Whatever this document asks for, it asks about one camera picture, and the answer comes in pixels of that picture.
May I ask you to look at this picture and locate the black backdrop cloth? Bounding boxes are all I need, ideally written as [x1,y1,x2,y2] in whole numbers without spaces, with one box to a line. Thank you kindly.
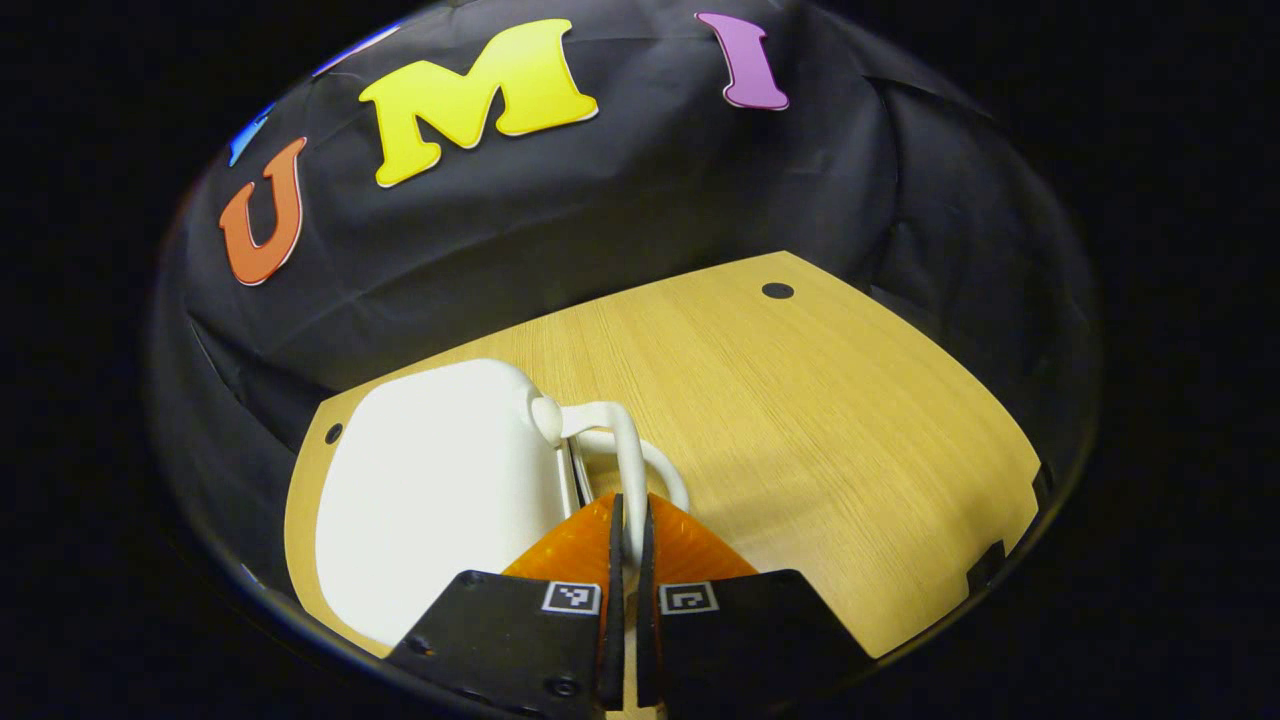
[145,0,1101,621]

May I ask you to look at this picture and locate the white suitcase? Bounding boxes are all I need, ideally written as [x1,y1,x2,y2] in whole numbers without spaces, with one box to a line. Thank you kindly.
[314,358,691,649]

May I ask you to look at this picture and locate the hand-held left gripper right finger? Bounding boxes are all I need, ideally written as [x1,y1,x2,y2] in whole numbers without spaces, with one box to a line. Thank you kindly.
[635,492,871,713]

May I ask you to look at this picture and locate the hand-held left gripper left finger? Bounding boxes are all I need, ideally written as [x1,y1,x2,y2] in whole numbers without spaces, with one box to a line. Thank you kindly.
[385,492,626,716]

